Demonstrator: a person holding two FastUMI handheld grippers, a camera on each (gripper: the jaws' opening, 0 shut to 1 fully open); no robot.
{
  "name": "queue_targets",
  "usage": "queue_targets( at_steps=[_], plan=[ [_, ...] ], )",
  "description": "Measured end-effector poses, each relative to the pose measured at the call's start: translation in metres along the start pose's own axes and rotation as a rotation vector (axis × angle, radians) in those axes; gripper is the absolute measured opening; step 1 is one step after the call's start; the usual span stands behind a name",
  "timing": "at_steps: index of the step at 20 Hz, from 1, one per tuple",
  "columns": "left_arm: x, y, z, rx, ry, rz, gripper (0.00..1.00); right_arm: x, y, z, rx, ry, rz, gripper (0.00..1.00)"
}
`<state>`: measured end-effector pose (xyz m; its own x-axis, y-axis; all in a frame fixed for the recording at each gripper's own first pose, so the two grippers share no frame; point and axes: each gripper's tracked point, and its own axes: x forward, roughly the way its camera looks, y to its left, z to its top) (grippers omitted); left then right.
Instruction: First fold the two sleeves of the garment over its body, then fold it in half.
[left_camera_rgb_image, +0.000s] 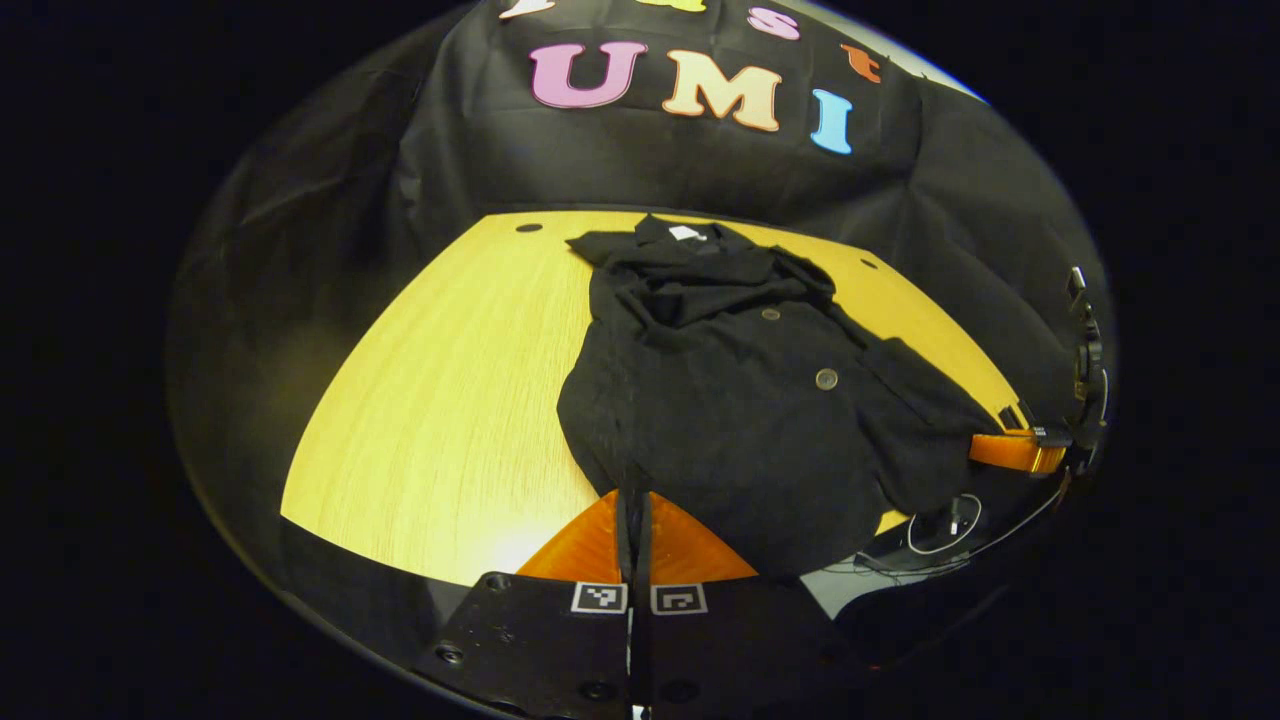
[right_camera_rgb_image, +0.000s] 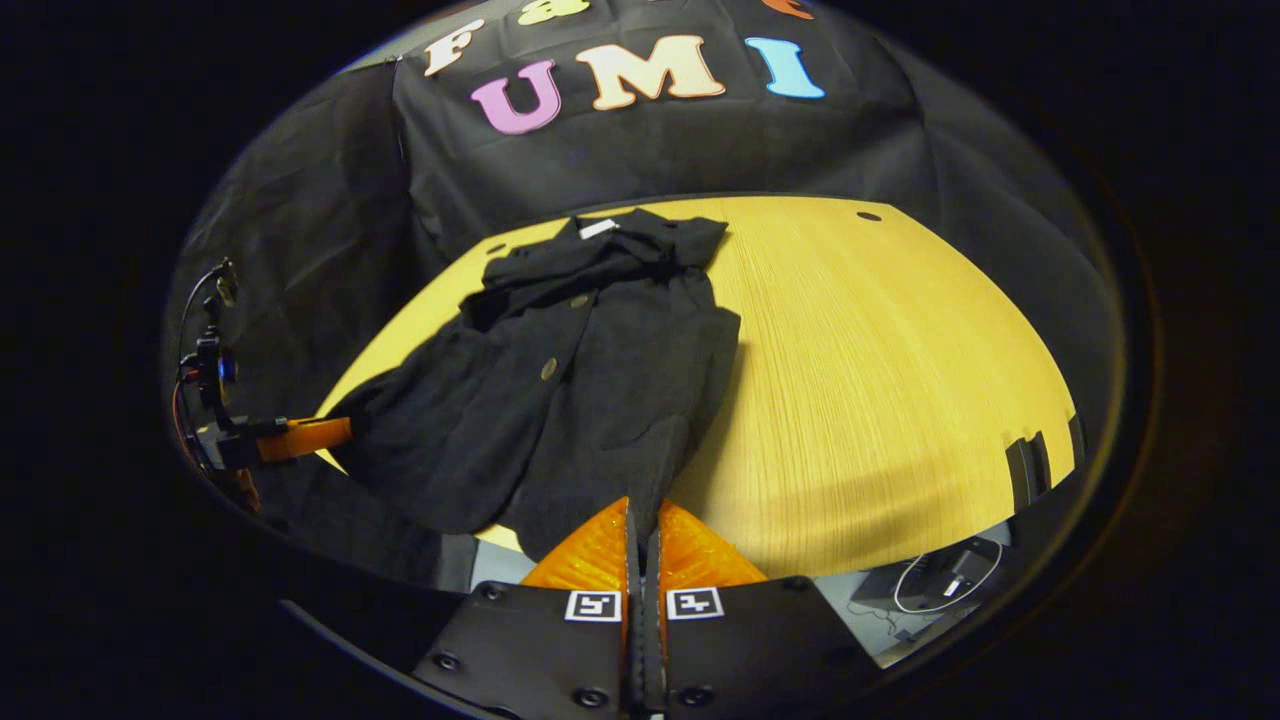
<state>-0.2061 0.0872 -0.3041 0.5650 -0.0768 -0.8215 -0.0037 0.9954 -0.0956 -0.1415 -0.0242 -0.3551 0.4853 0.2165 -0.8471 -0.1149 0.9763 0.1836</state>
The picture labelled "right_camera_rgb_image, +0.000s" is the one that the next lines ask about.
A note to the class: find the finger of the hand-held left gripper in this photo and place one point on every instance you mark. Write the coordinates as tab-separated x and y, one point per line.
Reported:
310	437

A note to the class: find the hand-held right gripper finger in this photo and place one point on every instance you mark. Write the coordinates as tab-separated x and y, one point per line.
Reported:
635	570
653	600

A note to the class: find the black button shirt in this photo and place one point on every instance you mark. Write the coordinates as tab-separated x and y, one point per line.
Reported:
560	400

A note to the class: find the black power adapter box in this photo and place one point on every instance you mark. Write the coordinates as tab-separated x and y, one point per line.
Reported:
940	575

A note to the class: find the black table edge clamp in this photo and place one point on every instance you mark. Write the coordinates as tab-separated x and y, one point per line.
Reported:
1076	440
1027	470

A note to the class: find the black backdrop cloth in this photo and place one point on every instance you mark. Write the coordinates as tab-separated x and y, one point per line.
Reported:
650	150

